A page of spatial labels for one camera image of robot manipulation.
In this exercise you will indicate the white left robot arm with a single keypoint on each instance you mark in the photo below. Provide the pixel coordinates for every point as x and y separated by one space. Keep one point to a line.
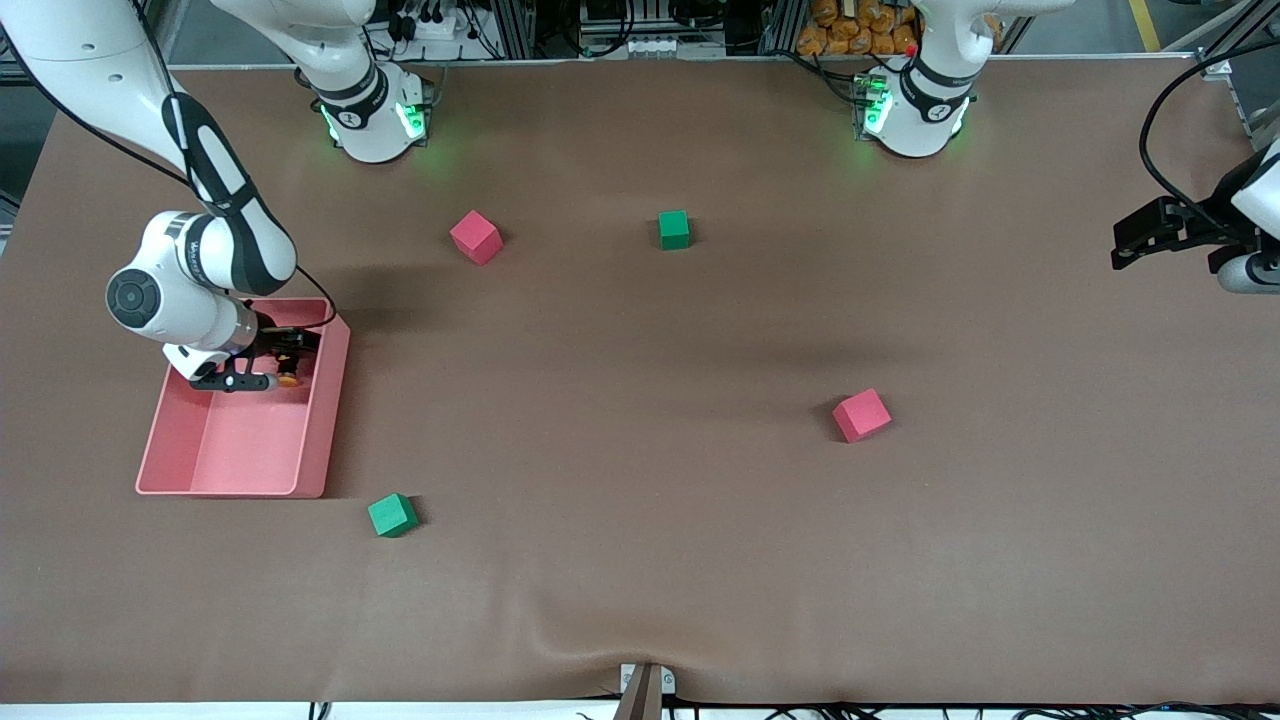
925 110

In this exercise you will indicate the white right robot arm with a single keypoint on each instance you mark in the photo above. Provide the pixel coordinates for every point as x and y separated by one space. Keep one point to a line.
230 250

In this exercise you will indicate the metal corner bracket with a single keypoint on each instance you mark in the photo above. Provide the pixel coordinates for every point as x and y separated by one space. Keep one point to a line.
1218 68

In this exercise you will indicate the red foam cube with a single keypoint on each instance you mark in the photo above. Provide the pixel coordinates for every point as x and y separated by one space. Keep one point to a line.
860 415
475 237

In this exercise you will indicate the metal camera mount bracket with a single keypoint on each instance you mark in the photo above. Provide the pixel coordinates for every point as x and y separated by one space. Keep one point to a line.
645 695

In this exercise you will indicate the small black orange toy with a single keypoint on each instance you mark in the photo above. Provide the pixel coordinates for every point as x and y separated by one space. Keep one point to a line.
288 379

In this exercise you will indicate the brown table mat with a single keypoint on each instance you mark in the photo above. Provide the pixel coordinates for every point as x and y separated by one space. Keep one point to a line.
640 550

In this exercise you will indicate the pink plastic tray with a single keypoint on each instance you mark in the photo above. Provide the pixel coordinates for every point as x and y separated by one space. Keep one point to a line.
250 450

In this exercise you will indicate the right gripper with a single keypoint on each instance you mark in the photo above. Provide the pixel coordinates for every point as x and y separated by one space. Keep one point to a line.
273 344

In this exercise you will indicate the green foam cube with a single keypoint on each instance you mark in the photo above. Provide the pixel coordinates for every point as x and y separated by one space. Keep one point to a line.
674 230
392 515

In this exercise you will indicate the white terminal strip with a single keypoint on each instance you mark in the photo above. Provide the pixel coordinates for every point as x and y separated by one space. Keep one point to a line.
670 46

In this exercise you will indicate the bag of orange bread rolls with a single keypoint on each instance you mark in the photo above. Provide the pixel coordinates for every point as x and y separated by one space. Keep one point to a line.
850 30

